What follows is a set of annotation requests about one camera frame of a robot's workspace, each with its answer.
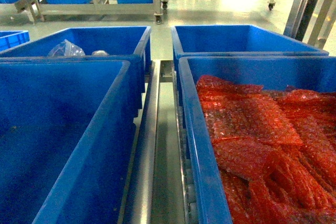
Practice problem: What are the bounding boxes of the empty blue plastic bin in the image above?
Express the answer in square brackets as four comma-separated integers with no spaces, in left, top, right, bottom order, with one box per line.
[1,59,143,223]

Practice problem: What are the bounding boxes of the empty blue bin rear right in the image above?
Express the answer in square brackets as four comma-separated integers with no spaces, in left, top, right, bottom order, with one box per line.
[171,25,329,61]

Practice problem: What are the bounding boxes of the red bubble wrap bags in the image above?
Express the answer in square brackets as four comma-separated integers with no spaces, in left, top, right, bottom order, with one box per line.
[196,75,335,223]

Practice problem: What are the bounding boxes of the blue plastic bin with red bags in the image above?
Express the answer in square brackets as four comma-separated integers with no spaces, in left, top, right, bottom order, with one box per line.
[178,56,335,223]

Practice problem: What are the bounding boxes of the stainless steel shelf rack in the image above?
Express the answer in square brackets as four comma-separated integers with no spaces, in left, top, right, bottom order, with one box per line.
[123,0,335,223]

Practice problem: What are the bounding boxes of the blue bin with clear bags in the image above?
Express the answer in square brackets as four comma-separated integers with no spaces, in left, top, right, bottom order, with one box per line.
[1,26,151,71]

